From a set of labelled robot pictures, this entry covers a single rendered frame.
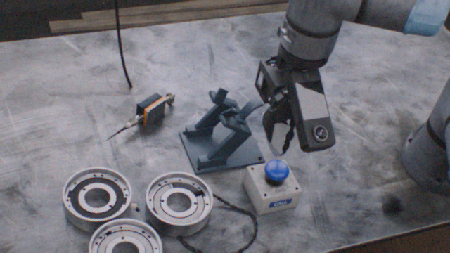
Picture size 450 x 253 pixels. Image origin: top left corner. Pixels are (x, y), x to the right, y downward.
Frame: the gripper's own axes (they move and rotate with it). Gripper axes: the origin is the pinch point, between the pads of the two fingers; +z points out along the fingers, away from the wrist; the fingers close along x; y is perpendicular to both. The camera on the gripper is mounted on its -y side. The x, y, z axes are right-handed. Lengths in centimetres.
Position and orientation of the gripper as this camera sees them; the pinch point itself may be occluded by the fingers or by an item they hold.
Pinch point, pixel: (282, 152)
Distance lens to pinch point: 107.7
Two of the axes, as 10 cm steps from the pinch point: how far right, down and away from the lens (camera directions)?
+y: -3.4, -7.1, 6.2
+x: -9.3, 1.5, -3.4
